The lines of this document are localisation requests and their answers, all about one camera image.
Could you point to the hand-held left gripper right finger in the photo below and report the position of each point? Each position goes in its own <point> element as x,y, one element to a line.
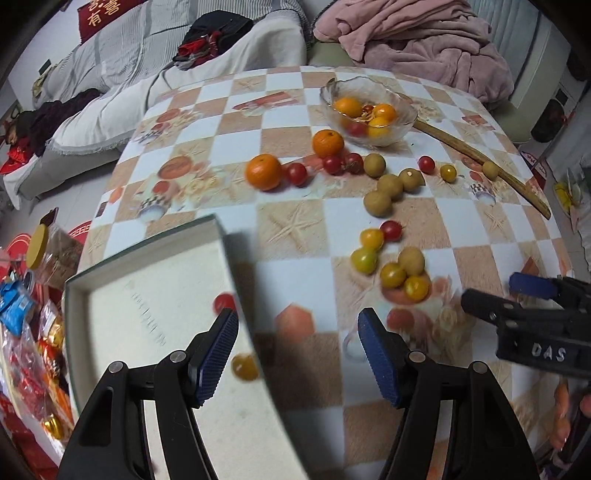
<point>381,362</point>

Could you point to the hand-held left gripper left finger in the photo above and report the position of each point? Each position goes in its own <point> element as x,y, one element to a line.
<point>217,357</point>

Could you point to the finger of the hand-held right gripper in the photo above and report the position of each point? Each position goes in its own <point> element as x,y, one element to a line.
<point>485,305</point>
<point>531,285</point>

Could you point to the yellow cherry tomato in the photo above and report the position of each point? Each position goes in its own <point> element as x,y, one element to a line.
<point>371,238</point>
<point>393,275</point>
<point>364,260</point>
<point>448,172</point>
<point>244,367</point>
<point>416,288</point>

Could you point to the red cherry tomato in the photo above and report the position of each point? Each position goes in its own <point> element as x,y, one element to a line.
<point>224,302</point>
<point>332,164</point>
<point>426,164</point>
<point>391,230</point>
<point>354,162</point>
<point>355,128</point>
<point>297,174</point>
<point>368,110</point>

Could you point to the white shallow box tray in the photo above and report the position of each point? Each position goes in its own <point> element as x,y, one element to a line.
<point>138,323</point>

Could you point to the person's right hand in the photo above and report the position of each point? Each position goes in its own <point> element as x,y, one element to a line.
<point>561,408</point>

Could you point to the tan longan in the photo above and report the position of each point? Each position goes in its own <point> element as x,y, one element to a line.
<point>390,187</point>
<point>378,203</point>
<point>374,165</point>
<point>411,179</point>
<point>490,170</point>
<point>411,260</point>

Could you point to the yellow plastic bag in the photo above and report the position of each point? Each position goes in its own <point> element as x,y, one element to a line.
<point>565,191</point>

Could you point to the long wooden stick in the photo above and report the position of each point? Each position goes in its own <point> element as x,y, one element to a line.
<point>461,146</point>

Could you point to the dark bag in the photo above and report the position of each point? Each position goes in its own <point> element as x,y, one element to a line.
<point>549,122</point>

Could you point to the pile of red snack packets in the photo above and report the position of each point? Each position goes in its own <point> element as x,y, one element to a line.
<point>37,369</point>

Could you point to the clear jar with yellow lid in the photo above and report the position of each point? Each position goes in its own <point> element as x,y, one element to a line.
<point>55,256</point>

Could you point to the orange mandarin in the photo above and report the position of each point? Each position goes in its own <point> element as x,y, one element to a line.
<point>328,143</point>
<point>385,112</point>
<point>263,171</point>
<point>347,107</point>
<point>378,129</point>

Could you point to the clear glass bowl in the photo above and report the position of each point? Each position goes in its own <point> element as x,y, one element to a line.
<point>401,124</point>

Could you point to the blue snack packet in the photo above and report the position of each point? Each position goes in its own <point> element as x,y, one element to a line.
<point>14,304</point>

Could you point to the checkered printed tablecloth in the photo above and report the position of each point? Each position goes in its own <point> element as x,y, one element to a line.
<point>286,115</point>

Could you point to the pink fleece blanket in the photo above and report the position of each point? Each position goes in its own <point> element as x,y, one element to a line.
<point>415,46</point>

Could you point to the red cloth item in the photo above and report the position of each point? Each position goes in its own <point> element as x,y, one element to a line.
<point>14,160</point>

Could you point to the dark maroon clothes pile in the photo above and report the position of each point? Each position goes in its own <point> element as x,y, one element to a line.
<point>55,117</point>

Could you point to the sofa with grey cover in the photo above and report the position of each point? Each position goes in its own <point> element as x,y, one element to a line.
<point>138,60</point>

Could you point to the black and red clothes pile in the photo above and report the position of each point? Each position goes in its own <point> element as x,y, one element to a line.
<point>212,34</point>

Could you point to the red cushion with gold print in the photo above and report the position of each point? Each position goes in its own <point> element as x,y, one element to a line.
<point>108,16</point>

